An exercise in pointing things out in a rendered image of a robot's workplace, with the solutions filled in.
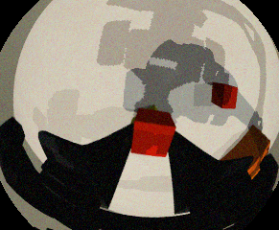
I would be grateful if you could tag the yellow cube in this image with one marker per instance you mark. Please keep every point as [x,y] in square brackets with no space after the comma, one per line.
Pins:
[152,107]

